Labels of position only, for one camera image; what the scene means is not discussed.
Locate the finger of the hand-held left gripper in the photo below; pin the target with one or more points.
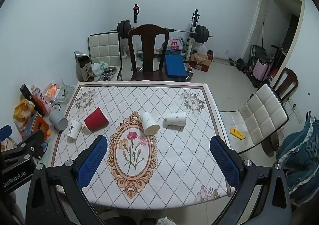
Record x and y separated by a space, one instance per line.
31 141
5 132

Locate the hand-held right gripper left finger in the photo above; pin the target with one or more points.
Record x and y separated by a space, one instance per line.
92 162

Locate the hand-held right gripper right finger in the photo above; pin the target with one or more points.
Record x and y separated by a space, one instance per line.
225 162

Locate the grey cup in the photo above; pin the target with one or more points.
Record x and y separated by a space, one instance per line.
58 120

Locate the white cup with black print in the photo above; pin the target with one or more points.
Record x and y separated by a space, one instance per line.
74 129

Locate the red cup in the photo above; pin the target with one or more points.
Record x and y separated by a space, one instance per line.
96 120

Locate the white speckled cup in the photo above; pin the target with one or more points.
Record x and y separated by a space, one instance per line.
176 118
149 124

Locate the orange box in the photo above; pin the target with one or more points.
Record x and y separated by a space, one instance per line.
41 126

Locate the yellow plastic bag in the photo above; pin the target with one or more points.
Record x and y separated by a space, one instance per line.
23 111

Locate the black bottle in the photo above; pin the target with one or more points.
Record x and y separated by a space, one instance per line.
25 91

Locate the floral diamond-pattern tablecloth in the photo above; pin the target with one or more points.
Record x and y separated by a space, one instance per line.
174 155

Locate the orange snack bag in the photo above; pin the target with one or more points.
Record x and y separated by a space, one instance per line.
51 91

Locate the white padded chair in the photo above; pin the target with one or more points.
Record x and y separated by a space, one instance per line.
104 49
261 112

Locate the clear plastic container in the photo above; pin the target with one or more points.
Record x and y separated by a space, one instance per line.
66 90

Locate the blue denim clothing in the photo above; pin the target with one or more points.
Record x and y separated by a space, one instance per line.
299 155

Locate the white power strip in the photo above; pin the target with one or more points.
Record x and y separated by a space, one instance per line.
296 111

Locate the brown carton box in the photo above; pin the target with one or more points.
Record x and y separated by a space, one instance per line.
83 66

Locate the metal bowls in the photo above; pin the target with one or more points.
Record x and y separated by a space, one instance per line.
110 70

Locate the green and white plastic bag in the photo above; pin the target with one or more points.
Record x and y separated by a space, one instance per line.
99 67

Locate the pink suitcase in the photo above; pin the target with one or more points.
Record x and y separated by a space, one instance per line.
260 70

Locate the black dumbbell bar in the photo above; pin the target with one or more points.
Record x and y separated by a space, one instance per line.
238 63

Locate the red-brown cardboard box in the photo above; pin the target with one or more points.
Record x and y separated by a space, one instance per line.
200 63

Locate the dark wooden chair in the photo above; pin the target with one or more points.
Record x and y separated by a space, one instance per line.
148 50
290 78

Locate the blue bench pad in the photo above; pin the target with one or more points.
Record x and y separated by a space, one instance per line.
175 66

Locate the black folding cart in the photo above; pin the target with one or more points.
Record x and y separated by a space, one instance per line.
259 53

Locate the clear plastic bag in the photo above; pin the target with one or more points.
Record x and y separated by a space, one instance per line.
201 49

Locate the white weight rack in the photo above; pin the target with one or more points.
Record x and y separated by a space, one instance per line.
190 39

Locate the red and white plastic bag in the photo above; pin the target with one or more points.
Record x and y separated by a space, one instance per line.
175 43

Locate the black barbell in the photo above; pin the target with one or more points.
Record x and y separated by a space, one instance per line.
201 33

